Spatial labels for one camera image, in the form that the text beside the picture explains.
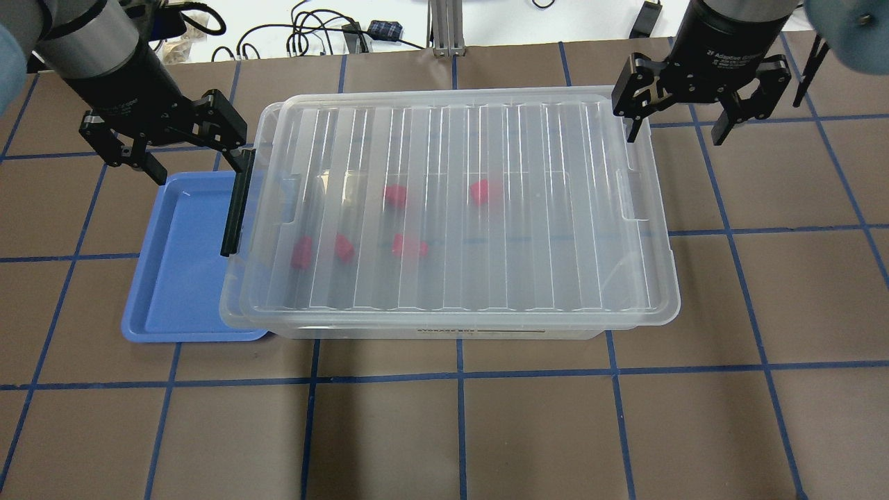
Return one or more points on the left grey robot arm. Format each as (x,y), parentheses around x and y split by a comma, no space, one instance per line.
(74,38)

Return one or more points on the clear plastic storage box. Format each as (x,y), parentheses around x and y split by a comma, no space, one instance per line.
(444,326)

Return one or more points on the black power adapter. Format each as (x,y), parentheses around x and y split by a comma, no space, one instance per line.
(646,20)

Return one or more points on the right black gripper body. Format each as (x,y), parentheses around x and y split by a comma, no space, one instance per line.
(722,38)

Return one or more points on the aluminium frame post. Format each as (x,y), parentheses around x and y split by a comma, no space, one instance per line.
(445,28)

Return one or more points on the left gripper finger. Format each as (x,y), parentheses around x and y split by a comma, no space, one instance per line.
(217,125)
(103,140)

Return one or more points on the clear plastic box lid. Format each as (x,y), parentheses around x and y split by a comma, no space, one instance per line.
(458,208)

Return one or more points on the red block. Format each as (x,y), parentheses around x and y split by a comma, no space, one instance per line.
(344,248)
(409,246)
(485,192)
(302,253)
(395,196)

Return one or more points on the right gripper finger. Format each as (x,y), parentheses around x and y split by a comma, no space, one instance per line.
(754,100)
(645,87)

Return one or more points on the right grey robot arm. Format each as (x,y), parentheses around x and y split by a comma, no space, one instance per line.
(855,31)

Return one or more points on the black box latch handle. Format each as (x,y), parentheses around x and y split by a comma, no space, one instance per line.
(235,205)

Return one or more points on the blue plastic tray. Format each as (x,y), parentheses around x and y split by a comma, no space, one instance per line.
(179,276)

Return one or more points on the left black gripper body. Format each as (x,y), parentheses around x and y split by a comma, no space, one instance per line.
(126,88)

